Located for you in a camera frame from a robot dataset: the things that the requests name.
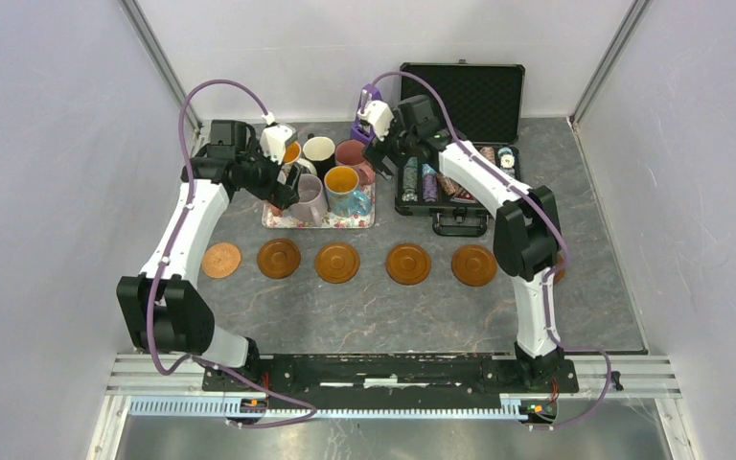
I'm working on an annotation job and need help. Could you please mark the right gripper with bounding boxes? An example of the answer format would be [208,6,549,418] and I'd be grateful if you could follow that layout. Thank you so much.
[361,106,418,181]

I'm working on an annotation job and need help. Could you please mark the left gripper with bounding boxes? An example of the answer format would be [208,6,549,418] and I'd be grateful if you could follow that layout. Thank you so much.
[237,138,302,210]

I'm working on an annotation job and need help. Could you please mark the floral tray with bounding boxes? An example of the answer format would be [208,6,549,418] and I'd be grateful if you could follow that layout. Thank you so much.
[262,174,376,229]

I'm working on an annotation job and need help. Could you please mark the pink mug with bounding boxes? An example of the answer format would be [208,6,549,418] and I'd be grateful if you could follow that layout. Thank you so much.
[334,139,376,185]

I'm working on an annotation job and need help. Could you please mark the blue mug orange inside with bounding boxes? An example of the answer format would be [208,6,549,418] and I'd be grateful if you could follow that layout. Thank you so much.
[324,166,373,218]

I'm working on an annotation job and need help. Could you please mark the wooden coaster one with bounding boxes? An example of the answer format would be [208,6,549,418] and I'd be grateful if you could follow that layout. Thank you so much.
[257,238,301,279]

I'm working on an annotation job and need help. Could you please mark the woven rattan coaster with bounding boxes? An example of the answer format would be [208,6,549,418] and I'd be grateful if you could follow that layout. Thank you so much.
[200,242,242,279]

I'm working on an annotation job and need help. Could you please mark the wooden coaster three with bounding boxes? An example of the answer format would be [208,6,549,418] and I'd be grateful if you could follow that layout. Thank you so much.
[314,241,360,284]

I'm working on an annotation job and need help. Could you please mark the wooden coaster four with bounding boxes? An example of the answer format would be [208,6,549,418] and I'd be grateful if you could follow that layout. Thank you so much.
[385,243,431,286]

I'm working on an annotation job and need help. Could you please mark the wooden coaster two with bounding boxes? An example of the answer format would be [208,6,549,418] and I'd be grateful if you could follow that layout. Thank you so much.
[451,244,497,288]

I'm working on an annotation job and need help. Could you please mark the wooden coaster five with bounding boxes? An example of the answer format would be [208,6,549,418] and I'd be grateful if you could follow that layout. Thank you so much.
[554,253,566,284]

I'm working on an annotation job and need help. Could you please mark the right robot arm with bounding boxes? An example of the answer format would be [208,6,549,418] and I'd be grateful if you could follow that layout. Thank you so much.
[356,96,564,391]

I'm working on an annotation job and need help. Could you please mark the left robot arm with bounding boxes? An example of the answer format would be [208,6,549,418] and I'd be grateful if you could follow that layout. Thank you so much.
[116,120,300,391]

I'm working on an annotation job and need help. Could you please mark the teal poker chip stack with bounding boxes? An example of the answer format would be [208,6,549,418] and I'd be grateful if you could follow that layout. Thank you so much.
[402,157,419,202]

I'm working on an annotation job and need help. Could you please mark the white mug orange inside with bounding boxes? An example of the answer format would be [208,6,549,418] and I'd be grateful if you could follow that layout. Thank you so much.
[282,142,317,176]

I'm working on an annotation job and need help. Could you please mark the purple metronome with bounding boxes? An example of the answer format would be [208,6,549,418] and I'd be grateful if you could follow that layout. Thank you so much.
[350,84,382,145]

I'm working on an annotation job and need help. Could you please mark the lilac mug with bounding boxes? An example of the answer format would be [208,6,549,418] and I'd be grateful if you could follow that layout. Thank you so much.
[288,173,329,227]

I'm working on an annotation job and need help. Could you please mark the purple poker chip stack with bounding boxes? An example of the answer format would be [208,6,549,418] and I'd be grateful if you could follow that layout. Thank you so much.
[422,173,439,202]

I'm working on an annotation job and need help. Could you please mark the black mug white inside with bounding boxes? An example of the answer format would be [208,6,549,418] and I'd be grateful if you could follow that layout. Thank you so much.
[302,134,336,182]

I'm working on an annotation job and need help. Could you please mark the black poker chip case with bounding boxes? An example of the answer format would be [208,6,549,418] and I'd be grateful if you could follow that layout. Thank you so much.
[395,61,526,238]

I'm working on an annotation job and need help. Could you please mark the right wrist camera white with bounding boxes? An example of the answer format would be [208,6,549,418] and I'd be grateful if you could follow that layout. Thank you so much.
[359,101,394,141]

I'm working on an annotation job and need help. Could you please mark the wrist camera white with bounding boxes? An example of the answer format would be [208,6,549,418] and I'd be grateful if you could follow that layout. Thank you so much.
[260,124,297,165]
[359,101,394,141]

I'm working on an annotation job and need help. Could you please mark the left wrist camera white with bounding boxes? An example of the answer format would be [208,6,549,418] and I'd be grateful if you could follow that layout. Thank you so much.
[260,124,297,165]

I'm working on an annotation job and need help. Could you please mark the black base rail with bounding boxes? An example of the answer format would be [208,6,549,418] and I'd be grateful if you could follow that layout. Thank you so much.
[201,353,580,411]

